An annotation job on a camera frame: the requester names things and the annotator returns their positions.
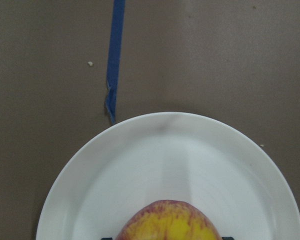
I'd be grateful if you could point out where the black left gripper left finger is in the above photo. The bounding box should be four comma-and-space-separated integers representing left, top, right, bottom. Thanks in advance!
101, 237, 117, 240

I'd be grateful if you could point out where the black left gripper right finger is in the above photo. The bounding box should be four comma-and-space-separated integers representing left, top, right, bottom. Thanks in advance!
221, 236, 234, 240

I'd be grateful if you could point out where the red yellow apple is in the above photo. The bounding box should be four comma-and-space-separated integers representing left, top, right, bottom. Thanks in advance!
116, 200, 222, 240

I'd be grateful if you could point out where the white plate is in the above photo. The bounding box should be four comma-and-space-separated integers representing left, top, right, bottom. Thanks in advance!
36, 112, 300, 240

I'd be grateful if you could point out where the brown paper table cover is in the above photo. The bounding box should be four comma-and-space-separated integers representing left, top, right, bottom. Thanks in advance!
0, 0, 300, 240

